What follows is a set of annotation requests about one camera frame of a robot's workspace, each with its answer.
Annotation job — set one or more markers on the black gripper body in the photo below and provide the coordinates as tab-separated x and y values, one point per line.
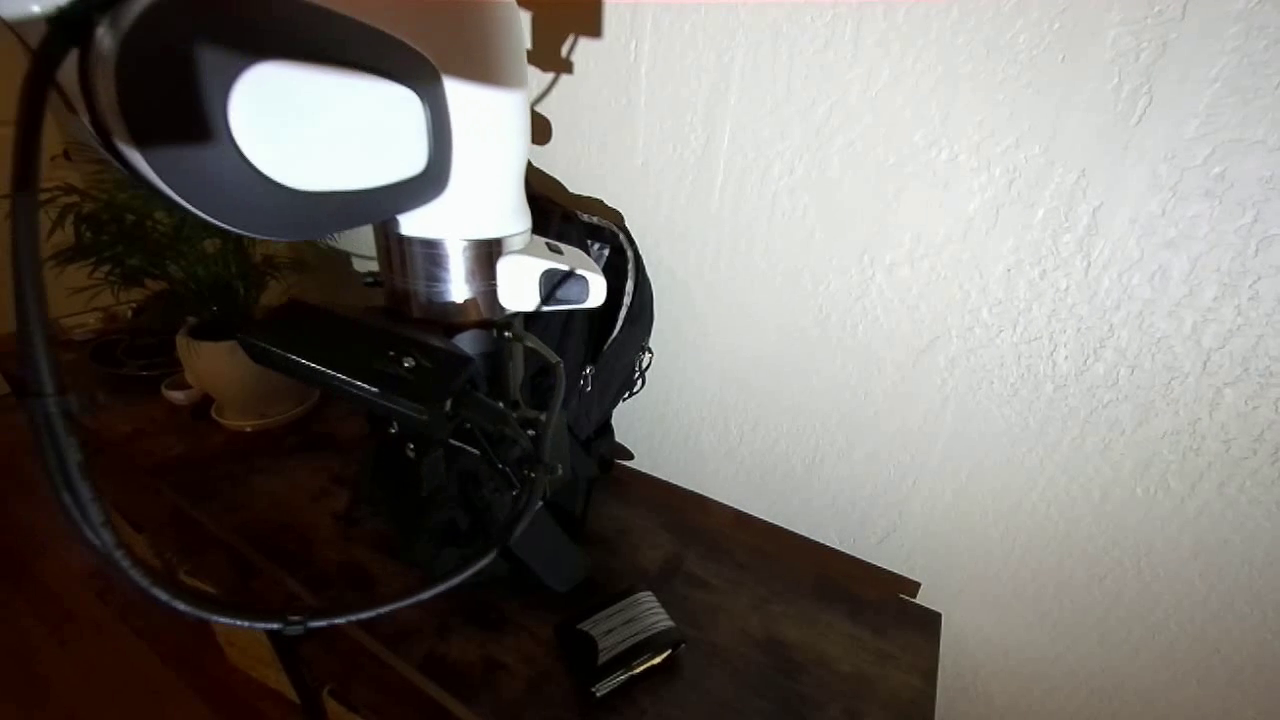
450	442

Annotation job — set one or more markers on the grey black wallet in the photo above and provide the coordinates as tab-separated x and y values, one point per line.
625	643

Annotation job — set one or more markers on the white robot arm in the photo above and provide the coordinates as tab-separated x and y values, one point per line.
312	118

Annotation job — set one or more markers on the dark navy backpack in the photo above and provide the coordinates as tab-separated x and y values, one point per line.
560	324

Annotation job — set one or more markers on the dark wooden cabinet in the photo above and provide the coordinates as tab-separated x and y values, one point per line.
770	620

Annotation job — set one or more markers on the white plant pot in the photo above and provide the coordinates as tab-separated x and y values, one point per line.
245	394

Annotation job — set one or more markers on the green palm plant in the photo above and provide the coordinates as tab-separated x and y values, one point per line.
132	241

